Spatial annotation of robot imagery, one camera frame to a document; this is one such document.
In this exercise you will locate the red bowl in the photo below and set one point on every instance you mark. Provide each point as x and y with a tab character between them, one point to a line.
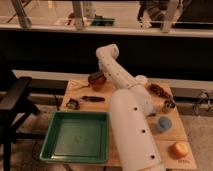
97	85

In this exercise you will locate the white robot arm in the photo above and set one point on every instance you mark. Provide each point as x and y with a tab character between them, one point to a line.
129	106

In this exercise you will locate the wooden table board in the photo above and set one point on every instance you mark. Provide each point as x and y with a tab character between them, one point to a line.
163	140

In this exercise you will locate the cream cloth piece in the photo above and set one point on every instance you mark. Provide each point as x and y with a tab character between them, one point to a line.
74	85

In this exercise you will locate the brown pinecone object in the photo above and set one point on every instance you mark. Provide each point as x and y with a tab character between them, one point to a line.
159	91

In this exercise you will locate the green plastic tray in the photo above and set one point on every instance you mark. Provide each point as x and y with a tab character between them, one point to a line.
77	137

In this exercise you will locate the small metal cup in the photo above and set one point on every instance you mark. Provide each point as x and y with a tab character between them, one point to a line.
168	106

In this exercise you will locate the black chair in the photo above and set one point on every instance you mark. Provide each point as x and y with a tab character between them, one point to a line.
15	108

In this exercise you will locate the orange fruit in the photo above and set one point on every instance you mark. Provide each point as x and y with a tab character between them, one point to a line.
179	149

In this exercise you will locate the black handled knife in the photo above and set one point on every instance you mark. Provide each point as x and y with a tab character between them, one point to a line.
93	98

